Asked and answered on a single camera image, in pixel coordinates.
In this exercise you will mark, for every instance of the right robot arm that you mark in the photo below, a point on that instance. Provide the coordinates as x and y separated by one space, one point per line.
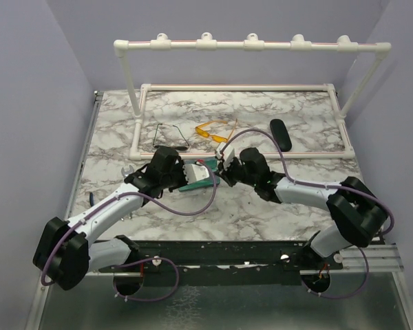
357 215

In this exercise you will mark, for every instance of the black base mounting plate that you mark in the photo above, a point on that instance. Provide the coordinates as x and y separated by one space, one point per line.
220 263

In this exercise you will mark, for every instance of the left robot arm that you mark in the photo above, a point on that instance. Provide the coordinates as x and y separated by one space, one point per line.
63 253

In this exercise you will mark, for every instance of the black glasses case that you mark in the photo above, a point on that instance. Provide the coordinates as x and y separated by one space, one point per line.
280 134

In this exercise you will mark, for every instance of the aluminium extrusion rail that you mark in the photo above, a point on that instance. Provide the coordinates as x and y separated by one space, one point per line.
380 258

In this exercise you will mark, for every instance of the white PVC pipe rack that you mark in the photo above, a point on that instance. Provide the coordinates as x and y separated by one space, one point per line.
251 43

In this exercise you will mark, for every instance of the blue-handled pliers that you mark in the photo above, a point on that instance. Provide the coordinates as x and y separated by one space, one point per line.
91 199

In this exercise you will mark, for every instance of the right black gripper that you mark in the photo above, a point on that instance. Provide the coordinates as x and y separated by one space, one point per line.
226 174

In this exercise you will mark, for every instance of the orange plastic sunglasses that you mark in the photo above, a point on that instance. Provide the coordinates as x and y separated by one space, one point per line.
216 138

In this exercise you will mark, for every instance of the silver wrench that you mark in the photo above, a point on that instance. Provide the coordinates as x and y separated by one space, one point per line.
125 172

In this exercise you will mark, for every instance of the black wire-frame sunglasses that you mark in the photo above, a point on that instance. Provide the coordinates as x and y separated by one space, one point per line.
160 139

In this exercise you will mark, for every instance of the blue-grey glasses case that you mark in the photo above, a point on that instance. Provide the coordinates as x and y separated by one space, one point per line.
211 162

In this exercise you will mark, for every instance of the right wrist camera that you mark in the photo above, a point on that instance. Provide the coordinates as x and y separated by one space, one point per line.
224 155

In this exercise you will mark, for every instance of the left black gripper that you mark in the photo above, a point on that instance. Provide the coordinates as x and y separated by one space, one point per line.
179 166

